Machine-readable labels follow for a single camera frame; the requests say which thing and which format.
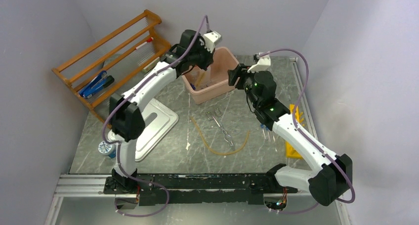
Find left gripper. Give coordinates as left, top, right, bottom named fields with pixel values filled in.
left=190, top=41, right=217, bottom=72

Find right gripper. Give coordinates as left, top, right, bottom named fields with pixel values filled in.
left=228, top=63, right=263, bottom=108

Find brown test tube brush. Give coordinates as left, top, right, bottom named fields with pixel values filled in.
left=195, top=71, right=206, bottom=90

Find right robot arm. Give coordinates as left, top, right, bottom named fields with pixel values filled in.
left=227, top=64, right=354, bottom=206

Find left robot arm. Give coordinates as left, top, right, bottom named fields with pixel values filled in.
left=105, top=30, right=222, bottom=193

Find pink plastic bin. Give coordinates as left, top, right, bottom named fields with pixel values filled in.
left=182, top=47, right=239, bottom=104

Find metal crucible tongs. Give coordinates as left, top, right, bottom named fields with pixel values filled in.
left=206, top=108, right=235, bottom=151

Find white green eraser box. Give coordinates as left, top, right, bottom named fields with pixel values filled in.
left=141, top=58, right=160, bottom=74

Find tan rubber tube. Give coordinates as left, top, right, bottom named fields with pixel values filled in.
left=190, top=116, right=251, bottom=156

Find white tray lid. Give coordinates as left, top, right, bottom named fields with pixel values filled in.
left=107, top=98, right=179, bottom=162

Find yellow test tube rack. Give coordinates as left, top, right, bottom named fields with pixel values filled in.
left=285, top=104, right=305, bottom=160

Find blue stapler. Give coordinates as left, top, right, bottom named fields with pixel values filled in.
left=79, top=70, right=115, bottom=99

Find wooden shelf rack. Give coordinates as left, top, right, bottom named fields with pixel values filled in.
left=52, top=9, right=171, bottom=121

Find blue white tape roll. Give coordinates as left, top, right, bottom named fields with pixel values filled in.
left=98, top=141, right=117, bottom=158

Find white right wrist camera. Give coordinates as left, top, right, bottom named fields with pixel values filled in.
left=247, top=54, right=271, bottom=73

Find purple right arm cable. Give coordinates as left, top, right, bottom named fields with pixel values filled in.
left=253, top=48, right=356, bottom=215

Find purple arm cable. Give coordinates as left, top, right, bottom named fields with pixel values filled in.
left=102, top=15, right=210, bottom=218
left=253, top=48, right=356, bottom=215

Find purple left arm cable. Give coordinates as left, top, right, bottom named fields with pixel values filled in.
left=102, top=15, right=210, bottom=218

